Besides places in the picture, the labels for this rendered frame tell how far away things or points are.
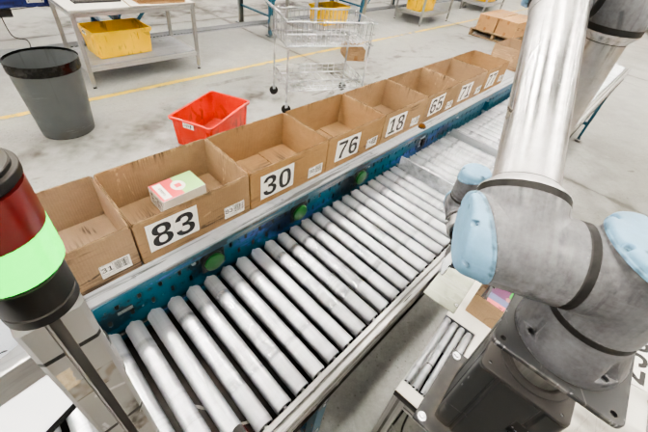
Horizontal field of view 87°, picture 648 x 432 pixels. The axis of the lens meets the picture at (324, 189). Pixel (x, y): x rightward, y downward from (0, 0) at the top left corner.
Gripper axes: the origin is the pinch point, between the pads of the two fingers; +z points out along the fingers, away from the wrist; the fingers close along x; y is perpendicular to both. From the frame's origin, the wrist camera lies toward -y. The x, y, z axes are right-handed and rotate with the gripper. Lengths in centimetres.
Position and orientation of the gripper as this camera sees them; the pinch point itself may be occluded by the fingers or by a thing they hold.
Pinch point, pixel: (470, 281)
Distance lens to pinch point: 107.6
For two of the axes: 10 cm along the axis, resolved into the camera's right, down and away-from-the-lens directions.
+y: -1.3, 7.2, 6.8
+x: -9.7, -2.4, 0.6
